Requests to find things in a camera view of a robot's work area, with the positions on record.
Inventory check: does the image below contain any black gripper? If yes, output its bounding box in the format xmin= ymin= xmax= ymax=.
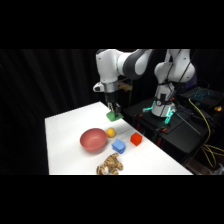
xmin=105 ymin=89 xmax=122 ymax=117

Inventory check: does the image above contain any green triangle block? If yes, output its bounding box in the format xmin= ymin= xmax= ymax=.
xmin=105 ymin=110 xmax=125 ymax=122

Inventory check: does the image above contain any pink bowl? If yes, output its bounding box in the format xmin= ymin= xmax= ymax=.
xmin=79 ymin=127 xmax=109 ymax=154

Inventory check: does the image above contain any orange ball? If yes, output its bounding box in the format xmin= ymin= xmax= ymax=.
xmin=105 ymin=127 xmax=117 ymax=139

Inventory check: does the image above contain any red cube block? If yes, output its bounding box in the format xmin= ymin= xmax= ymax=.
xmin=130 ymin=132 xmax=144 ymax=147

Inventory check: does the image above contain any blue sponge block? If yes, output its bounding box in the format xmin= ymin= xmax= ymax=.
xmin=111 ymin=138 xmax=127 ymax=155

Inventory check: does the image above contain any striped tiger plush toy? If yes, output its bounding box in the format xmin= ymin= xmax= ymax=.
xmin=95 ymin=152 xmax=124 ymax=176

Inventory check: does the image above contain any black curtain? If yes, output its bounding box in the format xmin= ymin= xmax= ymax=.
xmin=0 ymin=49 xmax=224 ymax=176

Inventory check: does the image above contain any black robot stand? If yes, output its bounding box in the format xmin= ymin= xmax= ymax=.
xmin=122 ymin=95 xmax=218 ymax=165

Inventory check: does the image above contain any black laptop with lit keyboard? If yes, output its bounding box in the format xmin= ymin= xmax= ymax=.
xmin=179 ymin=85 xmax=222 ymax=108

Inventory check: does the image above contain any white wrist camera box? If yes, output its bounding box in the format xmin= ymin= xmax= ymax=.
xmin=92 ymin=82 xmax=104 ymax=93

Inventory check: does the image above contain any yellow cable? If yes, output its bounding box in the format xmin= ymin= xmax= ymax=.
xmin=187 ymin=97 xmax=224 ymax=170

